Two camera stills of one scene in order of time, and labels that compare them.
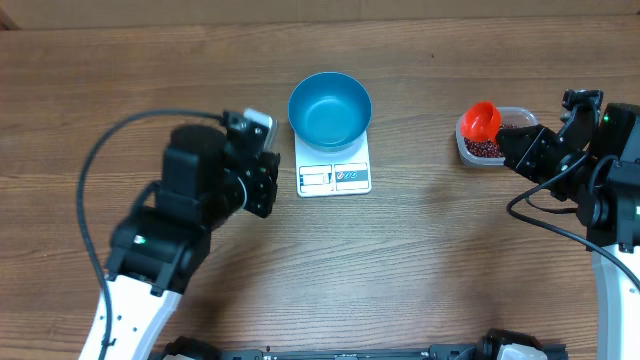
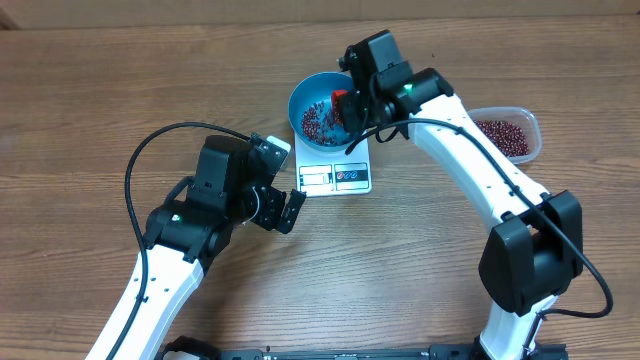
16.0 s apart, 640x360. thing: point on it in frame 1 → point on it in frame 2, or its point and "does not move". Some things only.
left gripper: [263, 180] → [274, 198]
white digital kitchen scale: [343, 172] does not move
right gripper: [534, 147] → [349, 113]
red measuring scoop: [481, 122] → [335, 103]
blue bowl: [330, 111] does not move
